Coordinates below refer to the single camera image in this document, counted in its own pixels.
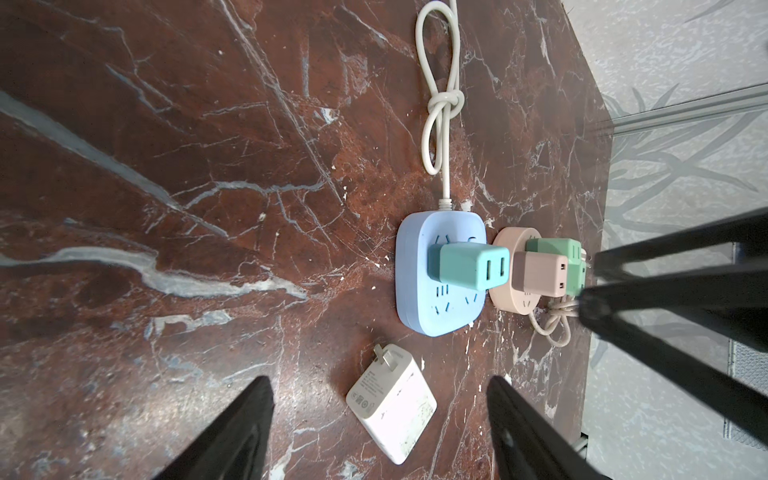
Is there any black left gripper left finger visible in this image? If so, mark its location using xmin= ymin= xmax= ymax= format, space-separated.
xmin=156 ymin=376 xmax=275 ymax=479

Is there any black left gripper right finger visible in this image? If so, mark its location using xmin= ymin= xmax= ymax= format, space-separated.
xmin=486 ymin=376 xmax=605 ymax=479

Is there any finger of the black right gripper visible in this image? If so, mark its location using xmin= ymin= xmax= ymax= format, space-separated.
xmin=593 ymin=207 xmax=767 ymax=280
xmin=577 ymin=272 xmax=768 ymax=448

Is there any white cube adapter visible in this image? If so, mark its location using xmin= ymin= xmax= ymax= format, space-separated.
xmin=346 ymin=344 xmax=437 ymax=465

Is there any pink cube adapter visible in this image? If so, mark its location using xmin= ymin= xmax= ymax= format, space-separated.
xmin=511 ymin=251 xmax=568 ymax=297

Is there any teal cube adapter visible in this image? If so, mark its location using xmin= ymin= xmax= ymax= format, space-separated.
xmin=427 ymin=242 xmax=511 ymax=291

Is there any light green cube adapter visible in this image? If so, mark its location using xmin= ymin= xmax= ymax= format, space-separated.
xmin=525 ymin=238 xmax=586 ymax=262

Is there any pink round power strip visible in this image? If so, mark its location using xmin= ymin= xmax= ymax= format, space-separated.
xmin=489 ymin=227 xmax=541 ymax=315

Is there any blue square power strip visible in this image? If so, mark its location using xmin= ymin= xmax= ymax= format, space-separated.
xmin=394 ymin=211 xmax=486 ymax=337

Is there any white cable of pink strip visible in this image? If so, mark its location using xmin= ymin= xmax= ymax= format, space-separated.
xmin=527 ymin=296 xmax=582 ymax=349

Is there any white cable of blue strip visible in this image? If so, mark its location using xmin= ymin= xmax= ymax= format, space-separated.
xmin=415 ymin=0 xmax=467 ymax=211

